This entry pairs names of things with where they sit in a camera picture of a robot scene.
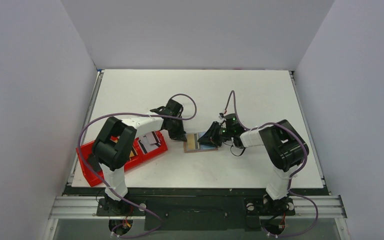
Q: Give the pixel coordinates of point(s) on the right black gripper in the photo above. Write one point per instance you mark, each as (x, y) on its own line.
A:
(216, 133)

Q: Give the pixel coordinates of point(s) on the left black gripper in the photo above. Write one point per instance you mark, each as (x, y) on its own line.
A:
(175, 131)

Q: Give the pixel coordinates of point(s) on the tan leather card holder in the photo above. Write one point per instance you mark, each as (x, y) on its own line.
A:
(203, 147)

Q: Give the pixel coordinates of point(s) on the silver mirrored card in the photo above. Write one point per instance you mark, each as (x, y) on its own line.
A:
(149, 142)

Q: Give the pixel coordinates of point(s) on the red three-compartment bin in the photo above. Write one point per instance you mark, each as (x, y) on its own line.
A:
(141, 158)

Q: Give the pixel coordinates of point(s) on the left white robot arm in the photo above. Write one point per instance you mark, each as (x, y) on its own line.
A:
(115, 141)

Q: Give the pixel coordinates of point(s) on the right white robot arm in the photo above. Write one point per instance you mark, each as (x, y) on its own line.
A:
(286, 149)

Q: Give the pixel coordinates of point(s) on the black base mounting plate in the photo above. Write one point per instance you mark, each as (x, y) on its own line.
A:
(270, 205)

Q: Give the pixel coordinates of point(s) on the aluminium frame rail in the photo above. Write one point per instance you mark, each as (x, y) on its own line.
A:
(193, 212)

